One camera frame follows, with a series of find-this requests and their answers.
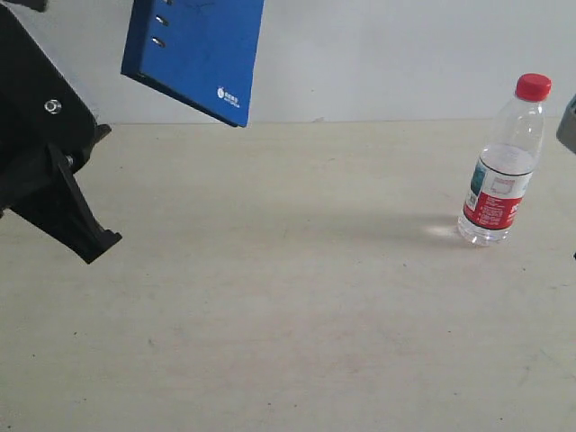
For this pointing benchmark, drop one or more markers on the clear plastic water bottle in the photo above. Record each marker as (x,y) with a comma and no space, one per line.
(506,164)

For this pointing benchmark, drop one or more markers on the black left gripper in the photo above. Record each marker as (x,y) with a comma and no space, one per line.
(48,134)

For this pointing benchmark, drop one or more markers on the blue ring binder notebook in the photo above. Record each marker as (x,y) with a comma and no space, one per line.
(201,53)

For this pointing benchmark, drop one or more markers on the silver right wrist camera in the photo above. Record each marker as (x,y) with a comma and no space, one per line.
(566,130)

